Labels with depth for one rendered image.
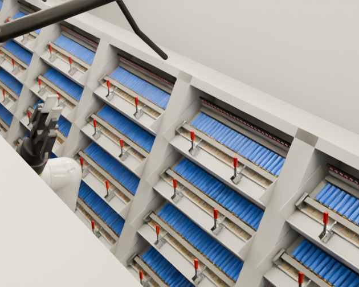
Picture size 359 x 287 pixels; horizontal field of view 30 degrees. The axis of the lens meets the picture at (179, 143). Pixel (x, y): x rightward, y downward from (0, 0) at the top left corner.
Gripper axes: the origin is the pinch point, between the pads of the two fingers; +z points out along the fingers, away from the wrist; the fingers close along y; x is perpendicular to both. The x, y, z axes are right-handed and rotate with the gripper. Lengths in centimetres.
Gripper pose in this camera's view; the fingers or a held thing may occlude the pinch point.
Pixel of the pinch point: (51, 109)
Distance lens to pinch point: 175.2
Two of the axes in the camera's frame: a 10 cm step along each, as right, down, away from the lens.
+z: 3.9, -5.5, -7.4
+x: 8.5, -1.0, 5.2
